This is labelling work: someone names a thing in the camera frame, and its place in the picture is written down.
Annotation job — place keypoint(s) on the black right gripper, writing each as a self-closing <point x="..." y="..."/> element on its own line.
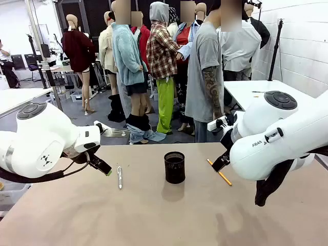
<point x="226" y="138"/>

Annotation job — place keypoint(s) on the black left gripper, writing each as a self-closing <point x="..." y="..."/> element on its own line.
<point x="82" y="156"/>

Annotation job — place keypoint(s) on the yellow pencil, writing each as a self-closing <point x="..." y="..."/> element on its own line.
<point x="226" y="179"/>

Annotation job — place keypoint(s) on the white clear ballpoint pen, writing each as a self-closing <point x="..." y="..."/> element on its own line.
<point x="119" y="178"/>

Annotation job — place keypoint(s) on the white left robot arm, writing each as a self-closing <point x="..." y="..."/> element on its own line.
<point x="38" y="133"/>

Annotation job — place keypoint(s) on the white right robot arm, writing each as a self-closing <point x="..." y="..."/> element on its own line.
<point x="282" y="133"/>

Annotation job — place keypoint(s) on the tattooed right forearm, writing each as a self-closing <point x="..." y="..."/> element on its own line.
<point x="212" y="89"/>

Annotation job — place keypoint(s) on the black mesh pen holder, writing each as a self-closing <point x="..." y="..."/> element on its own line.
<point x="174" y="171"/>

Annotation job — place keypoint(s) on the small dark pen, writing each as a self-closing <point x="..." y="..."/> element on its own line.
<point x="258" y="91"/>

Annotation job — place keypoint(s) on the black clothes heap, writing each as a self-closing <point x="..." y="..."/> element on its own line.
<point x="116" y="110"/>

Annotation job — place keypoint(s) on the white floor storage box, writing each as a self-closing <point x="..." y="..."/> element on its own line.
<point x="77" y="97"/>

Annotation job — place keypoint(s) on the clear plastic storage bin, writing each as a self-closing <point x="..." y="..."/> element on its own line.
<point x="15" y="192"/>

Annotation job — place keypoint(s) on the cluttered work desk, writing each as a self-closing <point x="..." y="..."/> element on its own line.
<point x="59" y="69"/>

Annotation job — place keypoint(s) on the white side table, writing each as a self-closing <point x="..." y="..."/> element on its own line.
<point x="18" y="98"/>

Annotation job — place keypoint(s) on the silver metal pole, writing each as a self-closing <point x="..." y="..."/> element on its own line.
<point x="48" y="71"/>

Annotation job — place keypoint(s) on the mannequin in light blue fleece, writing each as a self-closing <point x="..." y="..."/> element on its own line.
<point x="126" y="56"/>

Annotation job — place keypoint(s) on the person in grey T-shirt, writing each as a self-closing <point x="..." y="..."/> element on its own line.
<point x="205" y="51"/>

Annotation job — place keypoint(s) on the mannequin in cream jacket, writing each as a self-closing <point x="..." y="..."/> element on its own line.
<point x="106" y="51"/>

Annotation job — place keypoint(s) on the mannequin in white black shirt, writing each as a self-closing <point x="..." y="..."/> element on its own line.
<point x="241" y="48"/>

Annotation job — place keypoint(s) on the mannequin in dark red sweater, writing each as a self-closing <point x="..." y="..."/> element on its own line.
<point x="78" y="51"/>

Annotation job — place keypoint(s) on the purple office chair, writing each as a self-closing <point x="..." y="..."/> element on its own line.
<point x="33" y="69"/>

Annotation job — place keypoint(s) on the mannequin in plaid shirt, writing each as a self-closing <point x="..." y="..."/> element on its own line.
<point x="161" y="51"/>

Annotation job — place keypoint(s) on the black tripod stand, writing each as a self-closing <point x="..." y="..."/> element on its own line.
<point x="276" y="51"/>

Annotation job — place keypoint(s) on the mannequin in blue shirt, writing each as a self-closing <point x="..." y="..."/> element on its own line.
<point x="185" y="41"/>

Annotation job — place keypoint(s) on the mannequin in red jacket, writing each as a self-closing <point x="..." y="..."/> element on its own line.
<point x="144" y="38"/>

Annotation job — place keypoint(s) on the seated person in white shirt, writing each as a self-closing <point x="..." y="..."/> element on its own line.
<point x="5" y="56"/>

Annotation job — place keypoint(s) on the mannequin with patterned headscarf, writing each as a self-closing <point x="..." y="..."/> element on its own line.
<point x="173" y="18"/>

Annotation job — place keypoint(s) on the bare mannequin head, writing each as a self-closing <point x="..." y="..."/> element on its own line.
<point x="201" y="11"/>

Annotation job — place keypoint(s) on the metal mannequin base plate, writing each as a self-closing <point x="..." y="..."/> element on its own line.
<point x="116" y="133"/>

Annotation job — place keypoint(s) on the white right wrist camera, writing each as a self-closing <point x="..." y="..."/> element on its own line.
<point x="216" y="123"/>

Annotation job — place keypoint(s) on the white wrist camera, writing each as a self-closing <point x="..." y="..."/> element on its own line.
<point x="98" y="125"/>
<point x="216" y="123"/>

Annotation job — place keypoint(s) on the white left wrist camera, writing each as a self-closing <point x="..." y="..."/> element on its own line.
<point x="98" y="125"/>

